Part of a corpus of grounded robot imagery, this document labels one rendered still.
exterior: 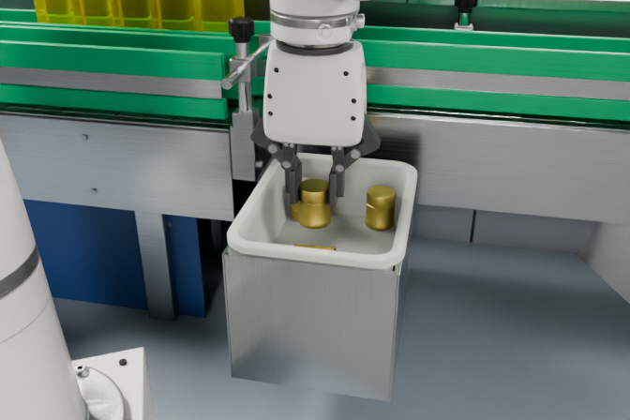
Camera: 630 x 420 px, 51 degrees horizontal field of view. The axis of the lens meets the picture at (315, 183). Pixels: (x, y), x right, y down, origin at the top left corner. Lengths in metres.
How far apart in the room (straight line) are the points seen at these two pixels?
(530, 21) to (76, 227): 0.70
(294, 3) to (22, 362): 0.37
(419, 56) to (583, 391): 0.46
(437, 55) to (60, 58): 0.46
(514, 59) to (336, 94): 0.27
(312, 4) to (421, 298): 0.54
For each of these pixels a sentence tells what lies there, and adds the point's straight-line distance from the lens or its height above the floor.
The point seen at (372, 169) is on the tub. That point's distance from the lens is 0.79.
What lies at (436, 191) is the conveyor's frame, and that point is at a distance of 0.87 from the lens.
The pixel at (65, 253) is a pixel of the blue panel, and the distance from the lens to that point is 1.00.
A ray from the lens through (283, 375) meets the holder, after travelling 0.71.
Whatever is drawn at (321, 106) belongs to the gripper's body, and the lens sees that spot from 0.64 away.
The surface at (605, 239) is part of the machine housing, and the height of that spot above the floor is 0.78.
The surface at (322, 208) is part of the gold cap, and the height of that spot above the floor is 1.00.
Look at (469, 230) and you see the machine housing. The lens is 1.14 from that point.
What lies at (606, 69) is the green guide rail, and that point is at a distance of 0.84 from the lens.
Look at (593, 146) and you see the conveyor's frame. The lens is 0.86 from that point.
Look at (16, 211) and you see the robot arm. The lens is 0.56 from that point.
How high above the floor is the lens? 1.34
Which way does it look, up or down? 27 degrees down
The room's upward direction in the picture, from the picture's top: straight up
